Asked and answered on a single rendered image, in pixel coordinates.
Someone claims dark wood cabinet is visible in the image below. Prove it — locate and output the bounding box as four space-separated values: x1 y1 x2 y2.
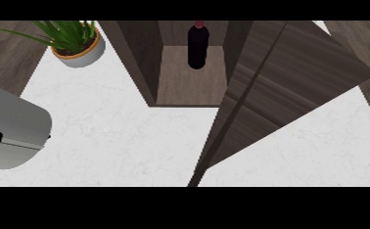
99 21 255 109

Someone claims white plant pot orange rim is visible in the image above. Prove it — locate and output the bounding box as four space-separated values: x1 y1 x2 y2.
48 27 107 69

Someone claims dark wine bottle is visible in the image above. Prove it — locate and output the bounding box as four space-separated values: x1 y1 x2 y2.
186 21 211 70

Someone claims green leafy plant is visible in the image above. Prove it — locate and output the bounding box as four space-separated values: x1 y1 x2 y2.
0 21 99 53

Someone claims dark wood cabinet door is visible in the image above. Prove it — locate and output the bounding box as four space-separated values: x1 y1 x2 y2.
186 21 370 188

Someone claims dark wood panel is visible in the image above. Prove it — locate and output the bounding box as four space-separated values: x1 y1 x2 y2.
0 21 50 98
324 21 370 107

